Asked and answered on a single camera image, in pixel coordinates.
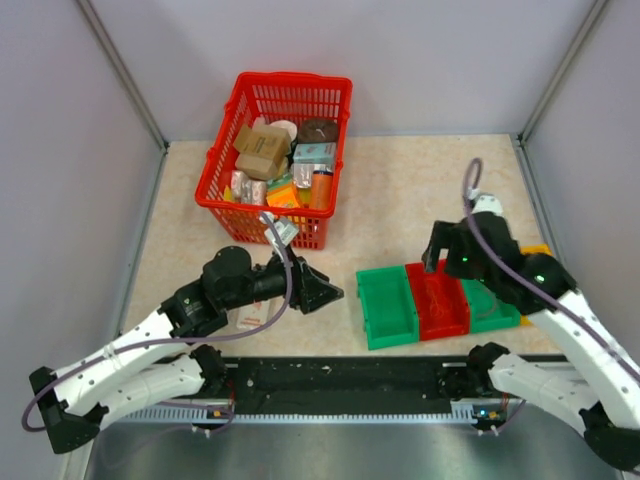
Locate silver foil snack pack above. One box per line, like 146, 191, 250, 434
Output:
290, 163, 333, 189

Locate pink wrapped snack pack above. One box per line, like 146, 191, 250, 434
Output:
230, 170, 267, 206

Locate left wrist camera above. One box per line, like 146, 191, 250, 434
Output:
259, 211, 299, 260

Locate white tissue pack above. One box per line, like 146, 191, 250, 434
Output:
236, 300, 274, 330

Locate orange yellow sticky notes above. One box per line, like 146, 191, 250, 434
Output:
266, 180, 303, 209

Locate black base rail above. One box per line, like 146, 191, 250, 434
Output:
219, 355, 506, 416

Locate red plastic shopping basket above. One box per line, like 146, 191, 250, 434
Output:
194, 72, 353, 250

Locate red plastic bin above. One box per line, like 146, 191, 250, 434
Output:
405, 259, 470, 341

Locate thin red wire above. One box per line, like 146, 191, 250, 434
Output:
469, 287, 501, 321

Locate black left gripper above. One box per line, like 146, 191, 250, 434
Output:
223, 245, 343, 314

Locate small brown cardboard box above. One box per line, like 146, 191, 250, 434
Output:
235, 154, 282, 181

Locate right green plastic bin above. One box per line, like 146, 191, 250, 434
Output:
460, 280, 521, 334

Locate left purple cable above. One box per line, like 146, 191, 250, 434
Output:
22, 213, 295, 434

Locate yellow plastic bin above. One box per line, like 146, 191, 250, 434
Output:
520, 244, 552, 327

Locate teal snack box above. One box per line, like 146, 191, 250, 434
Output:
293, 142, 337, 165

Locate orange bottle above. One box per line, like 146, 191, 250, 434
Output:
309, 170, 333, 210

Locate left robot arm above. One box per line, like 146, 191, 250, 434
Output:
28, 246, 344, 454

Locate grey slotted cable duct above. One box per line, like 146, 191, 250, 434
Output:
124, 402, 476, 425

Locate left green plastic bin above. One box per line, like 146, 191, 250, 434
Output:
356, 265, 419, 350

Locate white round plate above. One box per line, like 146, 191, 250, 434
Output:
252, 116, 298, 141

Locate green plastic bin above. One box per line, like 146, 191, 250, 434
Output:
460, 280, 521, 334
356, 265, 419, 350

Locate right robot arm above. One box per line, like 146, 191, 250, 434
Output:
422, 212, 639, 474

